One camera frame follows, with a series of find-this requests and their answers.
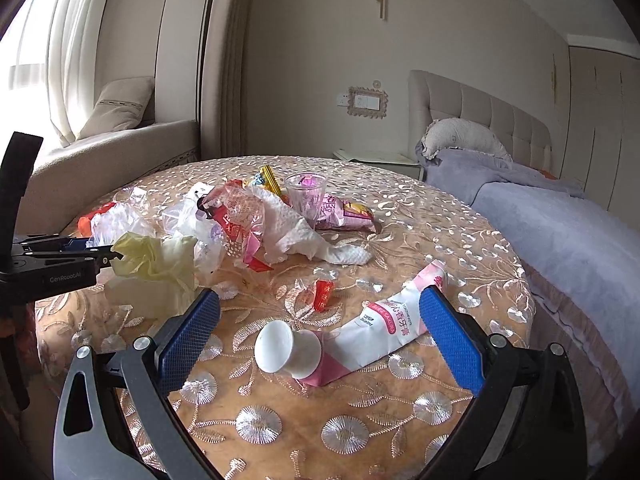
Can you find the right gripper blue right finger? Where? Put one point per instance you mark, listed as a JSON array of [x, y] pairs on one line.
[[525, 416]]

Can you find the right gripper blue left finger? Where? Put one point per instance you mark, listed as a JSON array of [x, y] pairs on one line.
[[91, 437]]

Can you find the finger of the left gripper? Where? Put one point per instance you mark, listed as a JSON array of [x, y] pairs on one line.
[[59, 243], [102, 259]]

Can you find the red orange plastic wrapper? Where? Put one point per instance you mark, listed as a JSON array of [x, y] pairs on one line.
[[84, 223]]

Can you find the pale yellow paper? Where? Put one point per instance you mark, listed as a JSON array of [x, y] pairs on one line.
[[154, 276]]

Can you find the yellow snack bag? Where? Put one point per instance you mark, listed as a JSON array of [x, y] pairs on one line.
[[266, 179]]

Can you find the white paper towel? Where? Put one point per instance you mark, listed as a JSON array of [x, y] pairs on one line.
[[286, 233]]

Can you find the clear plastic cup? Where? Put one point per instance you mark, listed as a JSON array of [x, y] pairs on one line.
[[305, 194]]

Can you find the pink snack wrapper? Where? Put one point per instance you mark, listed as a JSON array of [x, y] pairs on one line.
[[342, 215]]

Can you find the clear printed plastic bag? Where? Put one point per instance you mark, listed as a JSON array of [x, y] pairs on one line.
[[186, 219]]

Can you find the beige window seat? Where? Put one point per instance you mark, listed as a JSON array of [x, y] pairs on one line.
[[69, 180]]

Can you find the red white plastic wrapper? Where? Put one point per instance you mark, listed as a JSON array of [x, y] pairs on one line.
[[241, 215]]

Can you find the beige cushion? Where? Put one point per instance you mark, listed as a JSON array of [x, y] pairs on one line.
[[120, 106]]

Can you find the pink white tube package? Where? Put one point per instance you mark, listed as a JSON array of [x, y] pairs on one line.
[[381, 328]]

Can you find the white plastic cap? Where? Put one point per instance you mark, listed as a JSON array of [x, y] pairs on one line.
[[280, 349]]

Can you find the lavender bed blanket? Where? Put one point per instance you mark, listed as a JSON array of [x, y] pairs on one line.
[[575, 246]]

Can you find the embroidered round tablecloth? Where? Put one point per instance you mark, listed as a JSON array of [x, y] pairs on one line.
[[385, 420]]

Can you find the small red wrapper piece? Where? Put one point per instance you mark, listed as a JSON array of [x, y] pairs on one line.
[[322, 294]]

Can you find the white sheer curtain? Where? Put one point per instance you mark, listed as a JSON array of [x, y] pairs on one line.
[[71, 65]]

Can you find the white nightstand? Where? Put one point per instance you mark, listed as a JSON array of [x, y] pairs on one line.
[[395, 162]]

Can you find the white bed pillow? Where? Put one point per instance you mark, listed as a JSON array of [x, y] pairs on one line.
[[462, 134]]

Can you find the beige tufted headboard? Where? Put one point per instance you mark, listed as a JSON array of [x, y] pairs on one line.
[[431, 97]]

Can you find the framed wall switch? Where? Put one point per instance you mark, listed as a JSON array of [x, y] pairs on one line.
[[367, 102]]

